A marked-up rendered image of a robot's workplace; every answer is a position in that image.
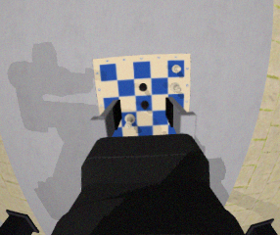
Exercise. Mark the blue and cream chessboard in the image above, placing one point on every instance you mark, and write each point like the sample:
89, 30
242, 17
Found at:
118, 78

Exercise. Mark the white chess queen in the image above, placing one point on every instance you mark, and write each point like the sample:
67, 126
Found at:
128, 119

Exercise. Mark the white bishop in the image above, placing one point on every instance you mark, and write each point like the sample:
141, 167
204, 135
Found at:
175, 87

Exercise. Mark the white pawn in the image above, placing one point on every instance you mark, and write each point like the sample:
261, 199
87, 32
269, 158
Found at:
176, 68

